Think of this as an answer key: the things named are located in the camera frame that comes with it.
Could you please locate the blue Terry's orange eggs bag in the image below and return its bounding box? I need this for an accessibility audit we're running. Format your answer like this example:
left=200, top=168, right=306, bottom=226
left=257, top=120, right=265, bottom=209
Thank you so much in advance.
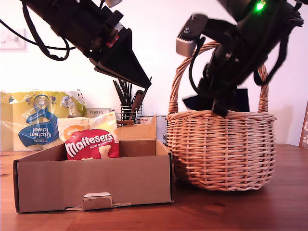
left=182, top=88, right=250, bottom=113

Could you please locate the white Porlex box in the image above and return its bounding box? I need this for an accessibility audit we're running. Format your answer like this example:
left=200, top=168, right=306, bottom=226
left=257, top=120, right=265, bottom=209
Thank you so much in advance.
left=86, top=107, right=114, bottom=119

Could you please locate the brown cardboard box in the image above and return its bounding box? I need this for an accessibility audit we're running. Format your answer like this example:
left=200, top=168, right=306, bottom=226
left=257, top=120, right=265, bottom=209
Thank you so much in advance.
left=13, top=114, right=174, bottom=214

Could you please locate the red Maltesers bunnies bag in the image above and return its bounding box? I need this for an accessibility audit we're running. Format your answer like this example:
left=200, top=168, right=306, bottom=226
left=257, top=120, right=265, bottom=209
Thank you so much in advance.
left=57, top=111, right=120, bottom=161

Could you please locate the brown paw print board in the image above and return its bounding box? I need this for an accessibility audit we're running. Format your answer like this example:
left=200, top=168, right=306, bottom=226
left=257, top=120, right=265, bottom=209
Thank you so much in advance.
left=299, top=101, right=308, bottom=148

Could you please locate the yellow kitchen towel pack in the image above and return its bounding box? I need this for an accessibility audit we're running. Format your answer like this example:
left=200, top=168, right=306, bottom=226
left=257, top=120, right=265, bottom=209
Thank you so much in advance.
left=0, top=89, right=88, bottom=152

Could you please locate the wire utensil holder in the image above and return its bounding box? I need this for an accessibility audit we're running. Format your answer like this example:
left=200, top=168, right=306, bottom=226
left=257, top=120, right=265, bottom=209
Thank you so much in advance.
left=119, top=104, right=143, bottom=121

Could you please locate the black camera cable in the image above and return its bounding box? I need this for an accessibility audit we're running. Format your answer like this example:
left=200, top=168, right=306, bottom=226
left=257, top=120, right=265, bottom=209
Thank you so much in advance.
left=189, top=36, right=209, bottom=96

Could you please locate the woven wicker basket with handle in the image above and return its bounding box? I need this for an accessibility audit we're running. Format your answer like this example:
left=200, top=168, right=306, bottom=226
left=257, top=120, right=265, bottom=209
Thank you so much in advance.
left=167, top=40, right=277, bottom=192

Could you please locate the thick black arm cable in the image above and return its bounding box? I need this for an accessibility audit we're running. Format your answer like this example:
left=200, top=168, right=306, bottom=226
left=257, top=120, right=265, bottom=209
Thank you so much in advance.
left=252, top=24, right=289, bottom=86
left=22, top=3, right=71, bottom=61

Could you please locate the white wall light switch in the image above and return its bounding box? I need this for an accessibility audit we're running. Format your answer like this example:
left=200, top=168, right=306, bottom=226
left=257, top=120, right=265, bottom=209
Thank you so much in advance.
left=0, top=28, right=26, bottom=52

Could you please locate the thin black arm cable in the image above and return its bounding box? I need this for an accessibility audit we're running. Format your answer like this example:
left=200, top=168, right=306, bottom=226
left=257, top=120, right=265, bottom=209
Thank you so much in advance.
left=0, top=19, right=77, bottom=51

